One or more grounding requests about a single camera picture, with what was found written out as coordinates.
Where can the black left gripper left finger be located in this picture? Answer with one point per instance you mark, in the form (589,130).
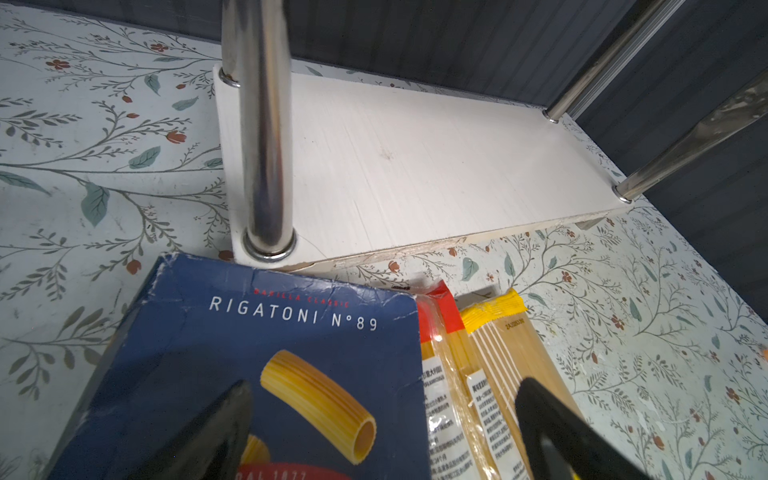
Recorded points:
(210,446)

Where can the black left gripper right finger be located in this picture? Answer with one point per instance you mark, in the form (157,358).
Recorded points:
(560,445)

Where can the red spaghetti bag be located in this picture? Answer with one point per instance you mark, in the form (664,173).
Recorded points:
(456,441)

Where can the white two-tier shelf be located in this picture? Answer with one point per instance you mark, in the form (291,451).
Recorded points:
(325,173)

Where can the yellow Pastatime spaghetti bag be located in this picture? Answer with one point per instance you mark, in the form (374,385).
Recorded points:
(509,350)

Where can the blue rigatoni pasta box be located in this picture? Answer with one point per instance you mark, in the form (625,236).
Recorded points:
(335,371)

